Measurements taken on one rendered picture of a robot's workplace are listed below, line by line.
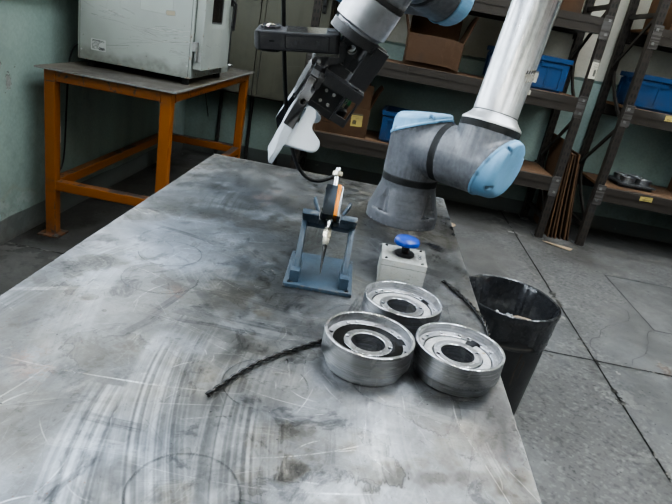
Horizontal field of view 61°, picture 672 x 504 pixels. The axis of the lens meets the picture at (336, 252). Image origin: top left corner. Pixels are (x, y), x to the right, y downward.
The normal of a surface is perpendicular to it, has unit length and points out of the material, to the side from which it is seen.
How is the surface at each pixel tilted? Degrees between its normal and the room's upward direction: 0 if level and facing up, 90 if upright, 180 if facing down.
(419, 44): 82
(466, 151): 77
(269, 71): 90
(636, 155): 90
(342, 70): 99
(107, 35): 90
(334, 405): 0
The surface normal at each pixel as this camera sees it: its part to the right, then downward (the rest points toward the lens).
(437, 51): -0.07, 0.25
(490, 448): 0.18, -0.91
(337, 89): 0.01, 0.51
